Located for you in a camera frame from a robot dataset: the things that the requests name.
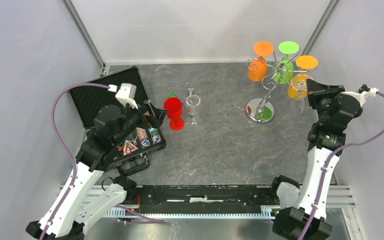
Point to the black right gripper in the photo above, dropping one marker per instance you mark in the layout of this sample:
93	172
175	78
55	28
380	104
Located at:
316	90

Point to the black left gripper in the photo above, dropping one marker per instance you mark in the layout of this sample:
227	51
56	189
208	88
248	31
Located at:
140	112

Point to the red plastic wine glass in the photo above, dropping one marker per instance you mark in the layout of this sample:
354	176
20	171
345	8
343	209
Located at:
174	108

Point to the clear wine glass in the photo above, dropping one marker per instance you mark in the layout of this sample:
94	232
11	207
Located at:
297	92
193	104

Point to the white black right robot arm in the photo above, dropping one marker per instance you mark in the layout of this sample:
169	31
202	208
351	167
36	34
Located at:
302	214

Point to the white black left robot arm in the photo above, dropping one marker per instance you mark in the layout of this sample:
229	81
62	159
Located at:
68	219

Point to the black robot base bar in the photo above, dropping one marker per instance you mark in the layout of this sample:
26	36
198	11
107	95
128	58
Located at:
202	199

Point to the yellow plastic wine glass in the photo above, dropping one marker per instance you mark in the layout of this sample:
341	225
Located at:
306	63

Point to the green plastic wine glass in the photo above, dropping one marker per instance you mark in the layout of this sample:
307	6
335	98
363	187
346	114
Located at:
285	75

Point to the orange plastic wine glass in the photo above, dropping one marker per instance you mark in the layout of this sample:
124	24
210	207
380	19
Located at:
257	68

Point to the blue poker chip row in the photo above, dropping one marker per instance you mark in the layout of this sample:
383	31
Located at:
155	135

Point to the orange poker chip row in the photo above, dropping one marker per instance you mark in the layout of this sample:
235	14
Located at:
143	137

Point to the clear round dealer button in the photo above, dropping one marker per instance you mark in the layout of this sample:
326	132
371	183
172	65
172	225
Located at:
132	136

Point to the grey toy column piece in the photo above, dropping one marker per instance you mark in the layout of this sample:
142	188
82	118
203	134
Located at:
190	91

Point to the triangular red dice holder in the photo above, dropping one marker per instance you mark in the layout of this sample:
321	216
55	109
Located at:
128	148

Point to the black poker chip case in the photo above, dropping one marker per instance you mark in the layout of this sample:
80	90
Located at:
103	117

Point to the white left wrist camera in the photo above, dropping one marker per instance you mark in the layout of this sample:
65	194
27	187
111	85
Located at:
126	95

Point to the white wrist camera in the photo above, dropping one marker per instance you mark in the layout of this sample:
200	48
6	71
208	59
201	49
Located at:
126	95
363	93

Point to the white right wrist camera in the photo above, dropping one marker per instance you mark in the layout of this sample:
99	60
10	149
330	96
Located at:
363	93

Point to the chrome wire glass rack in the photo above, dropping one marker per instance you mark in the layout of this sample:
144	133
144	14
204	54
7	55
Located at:
261	110

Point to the aluminium frame rail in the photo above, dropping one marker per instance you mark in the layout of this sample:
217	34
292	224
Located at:
76	18

